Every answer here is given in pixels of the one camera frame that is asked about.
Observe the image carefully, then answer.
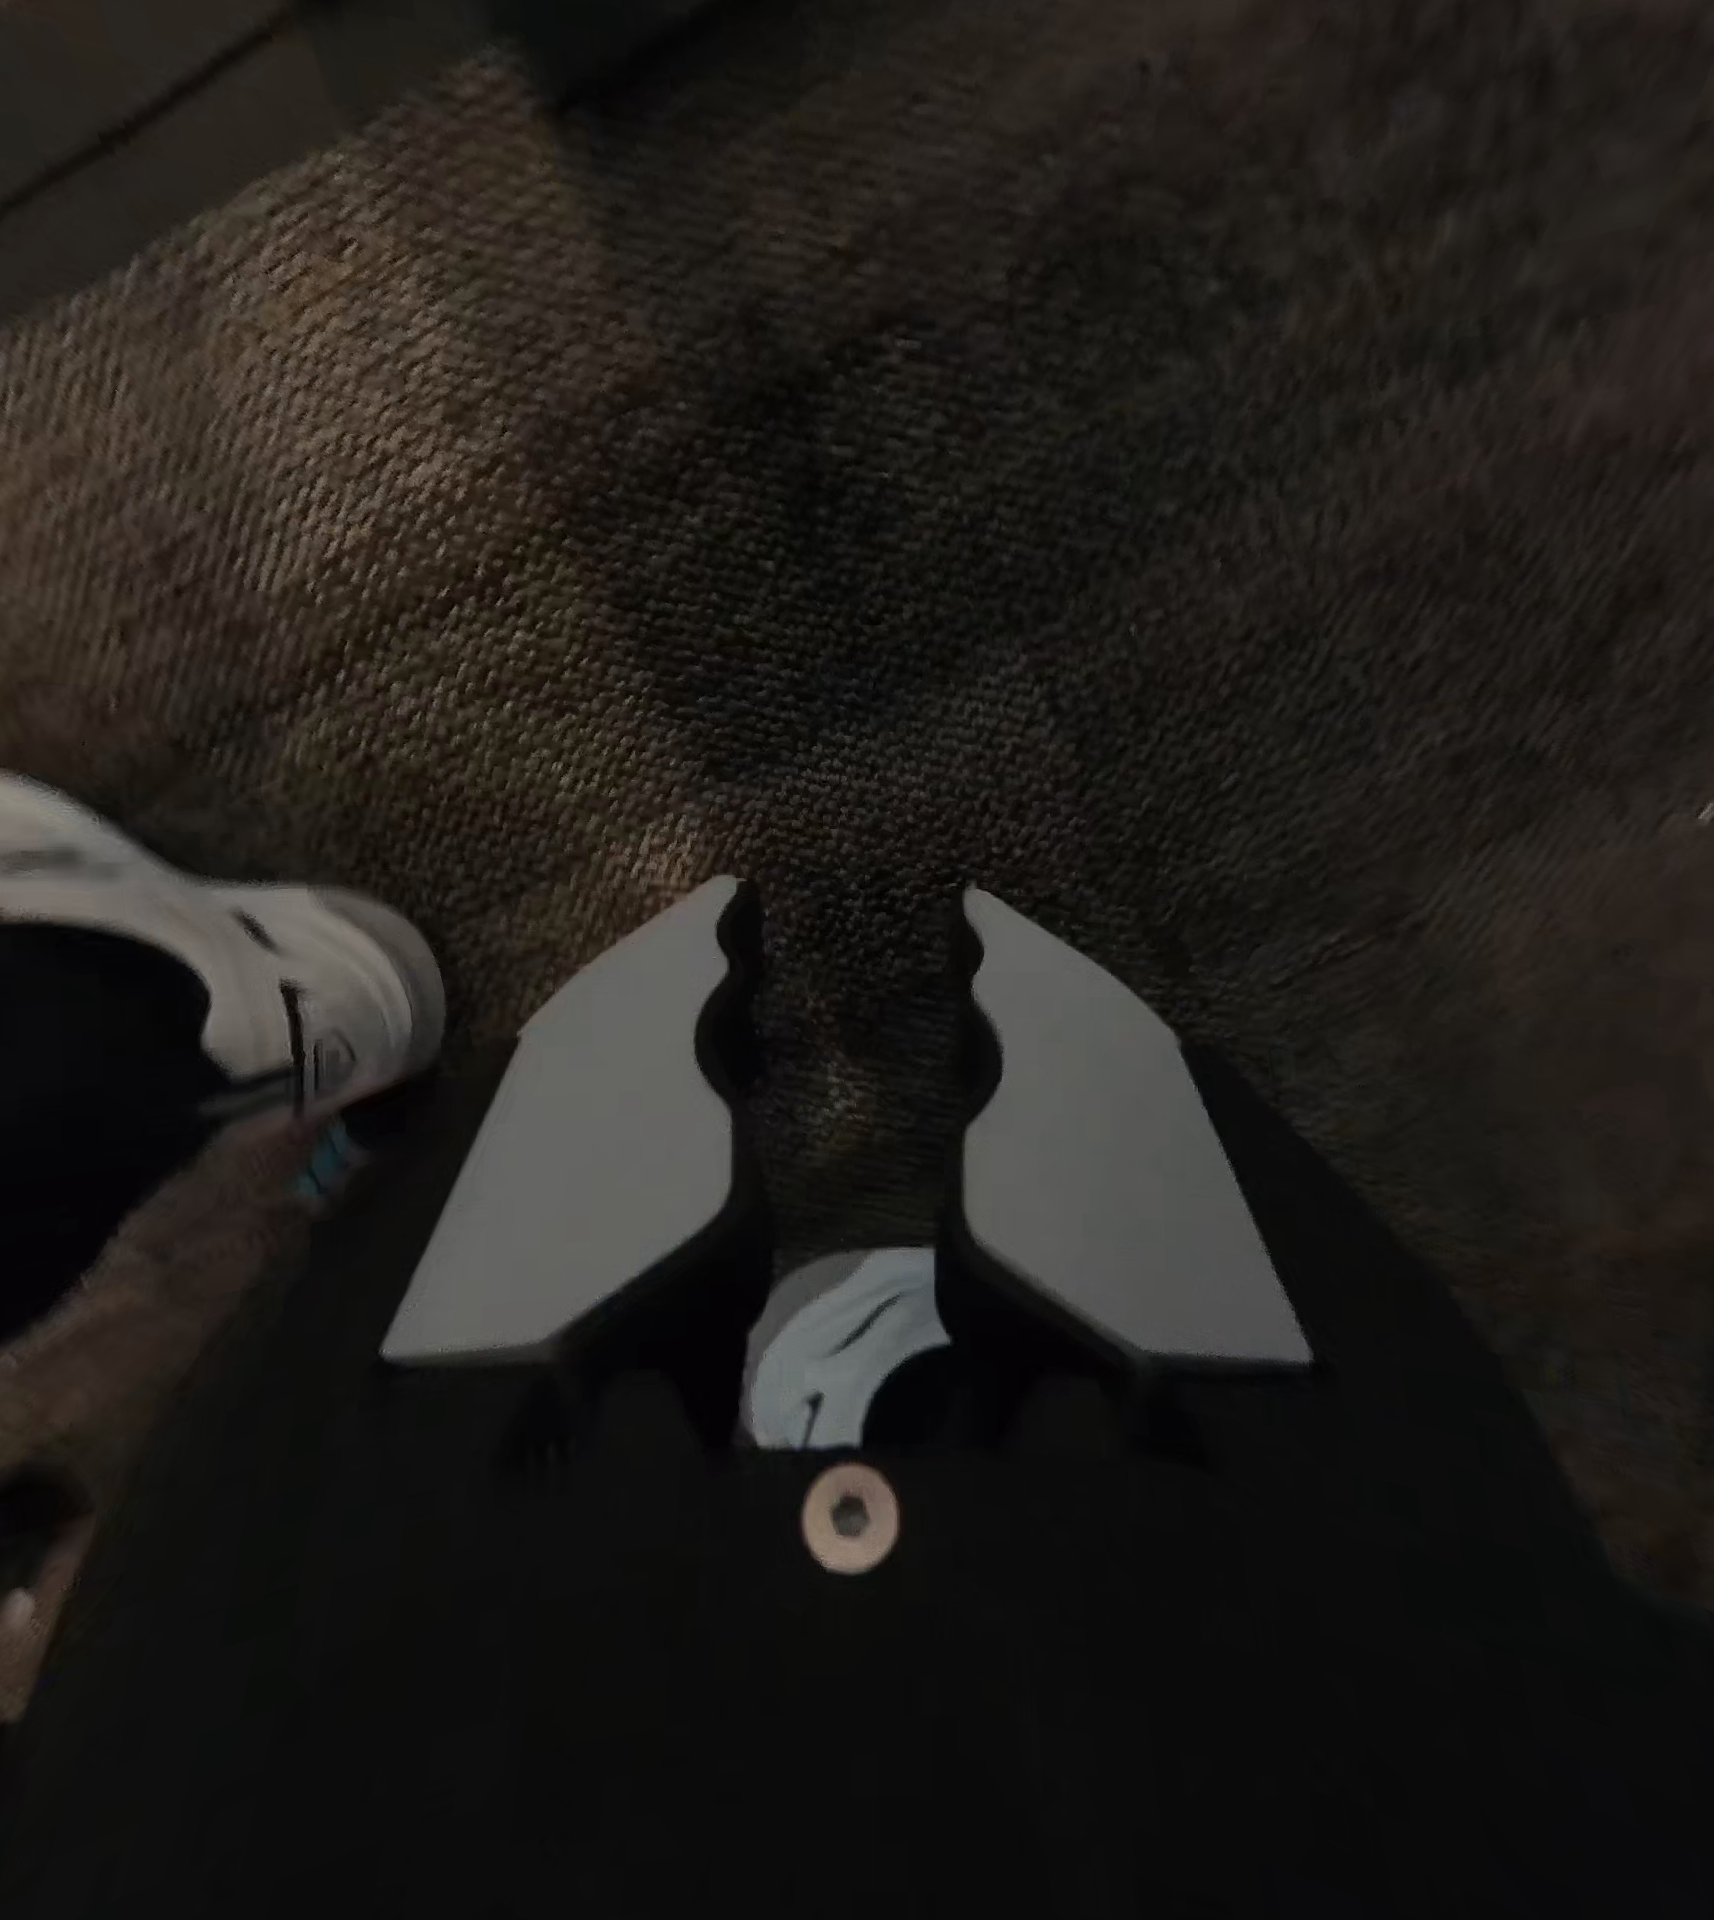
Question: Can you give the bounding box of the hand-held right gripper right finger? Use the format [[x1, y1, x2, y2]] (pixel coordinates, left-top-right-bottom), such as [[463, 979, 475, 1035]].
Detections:
[[940, 882, 1317, 1450]]

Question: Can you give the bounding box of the person's dark trouser leg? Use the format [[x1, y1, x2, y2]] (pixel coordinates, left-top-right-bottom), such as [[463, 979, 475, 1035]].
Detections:
[[0, 917, 236, 1400]]

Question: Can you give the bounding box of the person's white sneaker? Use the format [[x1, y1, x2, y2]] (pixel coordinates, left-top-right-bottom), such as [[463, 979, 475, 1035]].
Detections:
[[0, 757, 450, 1210]]

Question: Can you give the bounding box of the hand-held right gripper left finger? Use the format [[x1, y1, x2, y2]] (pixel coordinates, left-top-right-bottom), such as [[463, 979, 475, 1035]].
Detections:
[[380, 874, 776, 1450]]

